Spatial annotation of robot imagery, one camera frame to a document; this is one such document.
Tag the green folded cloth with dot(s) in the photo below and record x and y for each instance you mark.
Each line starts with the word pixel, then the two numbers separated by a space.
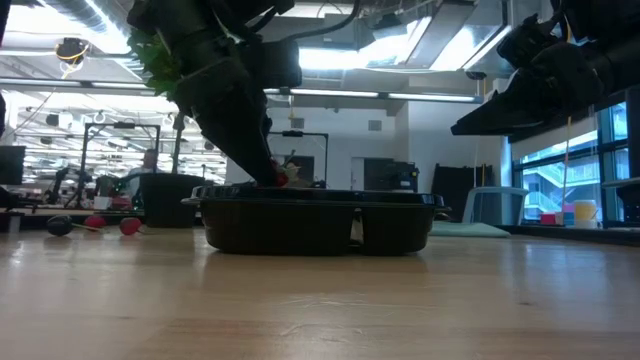
pixel 470 230

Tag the green leafy plant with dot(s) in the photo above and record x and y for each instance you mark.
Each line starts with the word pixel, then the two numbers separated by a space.
pixel 155 65

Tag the small red radish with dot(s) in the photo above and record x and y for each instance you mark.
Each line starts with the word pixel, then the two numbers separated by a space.
pixel 95 222
pixel 130 226

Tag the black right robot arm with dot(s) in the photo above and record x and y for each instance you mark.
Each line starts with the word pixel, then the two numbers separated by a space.
pixel 620 55

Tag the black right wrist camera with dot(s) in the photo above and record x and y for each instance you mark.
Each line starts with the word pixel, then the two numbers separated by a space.
pixel 522 42

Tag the dark monitor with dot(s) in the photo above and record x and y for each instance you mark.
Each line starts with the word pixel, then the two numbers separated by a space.
pixel 12 165

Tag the black cabinet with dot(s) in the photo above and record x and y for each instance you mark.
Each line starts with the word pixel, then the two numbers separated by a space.
pixel 385 175

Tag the white office chair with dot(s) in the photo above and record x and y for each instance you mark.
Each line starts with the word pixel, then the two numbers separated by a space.
pixel 495 205

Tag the long ceiling light bar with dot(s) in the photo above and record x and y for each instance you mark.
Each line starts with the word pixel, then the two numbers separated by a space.
pixel 330 93

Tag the dark blackberry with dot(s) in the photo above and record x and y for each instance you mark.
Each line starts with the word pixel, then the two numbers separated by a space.
pixel 60 226

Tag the yellow cup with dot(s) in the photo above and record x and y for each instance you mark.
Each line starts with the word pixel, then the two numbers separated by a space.
pixel 586 210

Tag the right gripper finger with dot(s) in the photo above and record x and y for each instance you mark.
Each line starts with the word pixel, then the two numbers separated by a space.
pixel 505 112

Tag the red strawberry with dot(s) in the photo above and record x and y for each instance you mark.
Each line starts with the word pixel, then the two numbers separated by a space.
pixel 281 179

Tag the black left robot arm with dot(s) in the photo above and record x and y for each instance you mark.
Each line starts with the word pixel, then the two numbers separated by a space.
pixel 200 12

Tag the pink box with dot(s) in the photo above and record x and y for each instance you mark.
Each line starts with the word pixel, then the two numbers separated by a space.
pixel 549 219

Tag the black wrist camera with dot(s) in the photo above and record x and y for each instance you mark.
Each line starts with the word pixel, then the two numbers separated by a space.
pixel 277 65
pixel 522 42

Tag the black gantry frame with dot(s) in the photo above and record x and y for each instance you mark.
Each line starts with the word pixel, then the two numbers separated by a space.
pixel 122 125
pixel 305 133

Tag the blue box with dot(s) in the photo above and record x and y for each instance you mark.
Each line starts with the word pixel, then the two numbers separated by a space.
pixel 569 217

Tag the black panel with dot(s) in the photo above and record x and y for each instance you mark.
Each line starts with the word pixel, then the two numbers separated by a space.
pixel 452 192

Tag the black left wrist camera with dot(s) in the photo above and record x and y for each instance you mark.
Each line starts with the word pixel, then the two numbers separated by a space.
pixel 277 65

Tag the black two-compartment plastic tray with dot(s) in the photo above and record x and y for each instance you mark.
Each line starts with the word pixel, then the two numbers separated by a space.
pixel 280 225

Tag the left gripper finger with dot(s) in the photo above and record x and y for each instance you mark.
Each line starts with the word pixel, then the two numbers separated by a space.
pixel 235 140

